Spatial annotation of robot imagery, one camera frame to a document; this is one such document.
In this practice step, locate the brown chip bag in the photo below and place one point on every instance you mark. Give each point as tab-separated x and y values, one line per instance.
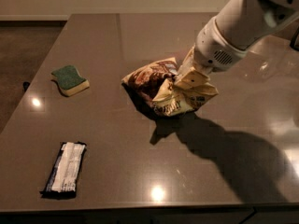
154	83

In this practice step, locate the green yellow sponge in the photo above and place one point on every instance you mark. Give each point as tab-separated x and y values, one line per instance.
69	80

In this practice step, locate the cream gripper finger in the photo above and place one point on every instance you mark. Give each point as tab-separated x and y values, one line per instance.
188	63
191	79

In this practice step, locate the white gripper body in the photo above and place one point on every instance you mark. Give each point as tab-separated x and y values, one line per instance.
212	49

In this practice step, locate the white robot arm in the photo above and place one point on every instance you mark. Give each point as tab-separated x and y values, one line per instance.
227	37

